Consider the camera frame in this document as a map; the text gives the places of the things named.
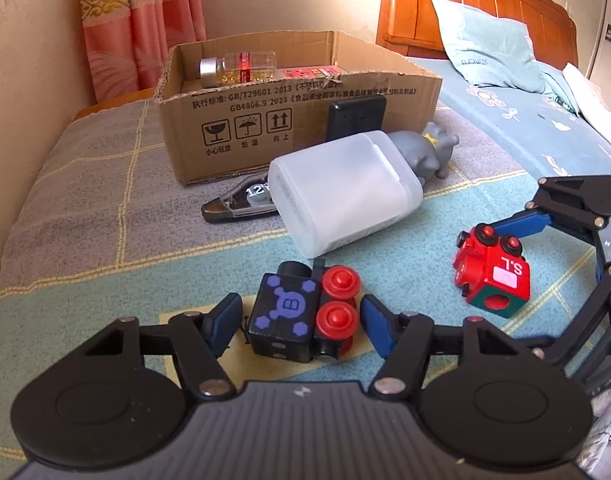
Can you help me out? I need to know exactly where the blue floral bed sheet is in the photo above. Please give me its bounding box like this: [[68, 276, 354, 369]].
[[410, 57, 611, 181]]

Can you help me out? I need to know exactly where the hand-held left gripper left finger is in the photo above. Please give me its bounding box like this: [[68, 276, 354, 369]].
[[80, 292, 243, 402]]

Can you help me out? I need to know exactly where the brown cardboard box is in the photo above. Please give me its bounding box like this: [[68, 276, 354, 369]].
[[154, 30, 443, 187]]

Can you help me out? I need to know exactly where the red toy train block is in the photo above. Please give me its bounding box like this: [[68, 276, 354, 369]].
[[453, 225, 531, 318]]

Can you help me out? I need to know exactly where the light blue pillow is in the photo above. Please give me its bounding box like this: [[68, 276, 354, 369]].
[[429, 0, 546, 93]]

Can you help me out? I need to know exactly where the pink patterned curtain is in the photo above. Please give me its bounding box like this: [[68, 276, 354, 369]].
[[78, 0, 206, 103]]

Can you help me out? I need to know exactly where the black toy train block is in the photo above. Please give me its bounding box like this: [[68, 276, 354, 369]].
[[248, 258, 363, 365]]

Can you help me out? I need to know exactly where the yellow paper card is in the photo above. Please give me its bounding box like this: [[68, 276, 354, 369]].
[[158, 305, 259, 361]]

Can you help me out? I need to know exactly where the translucent white plastic bottle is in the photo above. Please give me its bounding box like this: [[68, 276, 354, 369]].
[[269, 130, 425, 257]]

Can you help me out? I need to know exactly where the black rectangular device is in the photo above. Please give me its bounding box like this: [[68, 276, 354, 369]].
[[325, 96, 387, 142]]

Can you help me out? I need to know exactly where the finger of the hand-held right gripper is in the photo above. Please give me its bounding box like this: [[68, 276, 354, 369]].
[[495, 175, 605, 242], [525, 261, 611, 367]]

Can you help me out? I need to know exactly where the white folded quilt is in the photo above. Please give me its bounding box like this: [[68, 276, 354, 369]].
[[563, 62, 611, 141]]

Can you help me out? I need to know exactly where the grey animal figurine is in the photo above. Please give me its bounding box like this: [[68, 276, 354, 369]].
[[388, 122, 460, 188]]

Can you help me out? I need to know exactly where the clear case with red label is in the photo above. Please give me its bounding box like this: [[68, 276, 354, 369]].
[[276, 65, 347, 81]]

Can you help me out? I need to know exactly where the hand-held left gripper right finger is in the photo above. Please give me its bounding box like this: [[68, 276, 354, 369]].
[[359, 294, 525, 403]]

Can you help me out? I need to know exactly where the glass bottle of gold capsules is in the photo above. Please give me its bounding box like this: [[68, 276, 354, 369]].
[[200, 51, 277, 88]]

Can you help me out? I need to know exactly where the black tape measure tool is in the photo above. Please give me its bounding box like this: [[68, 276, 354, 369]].
[[202, 174, 281, 222]]

